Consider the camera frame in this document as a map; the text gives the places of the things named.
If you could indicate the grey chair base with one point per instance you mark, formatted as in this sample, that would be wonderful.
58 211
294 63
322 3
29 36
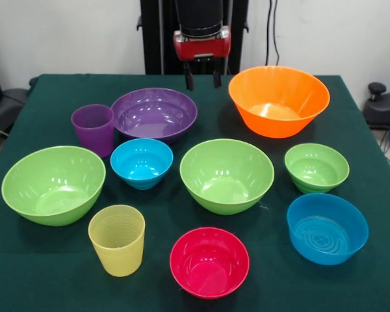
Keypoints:
9 100

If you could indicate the large orange bowl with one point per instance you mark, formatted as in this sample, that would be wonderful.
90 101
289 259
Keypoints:
276 125

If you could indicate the yellow ribbed cup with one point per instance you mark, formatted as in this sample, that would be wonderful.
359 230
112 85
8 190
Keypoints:
117 253

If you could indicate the small green bowl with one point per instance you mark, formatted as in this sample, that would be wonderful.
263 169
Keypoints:
315 169

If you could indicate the purple cup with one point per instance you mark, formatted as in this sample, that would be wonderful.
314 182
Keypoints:
94 136

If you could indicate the small light blue bowl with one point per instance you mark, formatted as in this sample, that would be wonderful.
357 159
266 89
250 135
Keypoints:
141 165

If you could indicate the blue bowl with ribbed bottom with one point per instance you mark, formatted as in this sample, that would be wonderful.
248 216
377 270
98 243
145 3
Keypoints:
325 234

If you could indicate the red bowl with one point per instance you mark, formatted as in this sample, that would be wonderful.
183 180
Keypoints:
209 269

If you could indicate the purple bowl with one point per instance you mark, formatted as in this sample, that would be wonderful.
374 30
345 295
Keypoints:
154 113

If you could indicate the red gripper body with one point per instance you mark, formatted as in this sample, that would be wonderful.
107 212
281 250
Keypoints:
201 47

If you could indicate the dark green tablecloth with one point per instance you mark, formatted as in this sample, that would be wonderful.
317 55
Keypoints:
19 276

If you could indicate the large green bowl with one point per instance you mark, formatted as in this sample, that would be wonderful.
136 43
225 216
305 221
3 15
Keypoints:
226 178
52 188

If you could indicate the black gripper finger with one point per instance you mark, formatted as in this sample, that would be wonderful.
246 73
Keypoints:
189 80
217 78

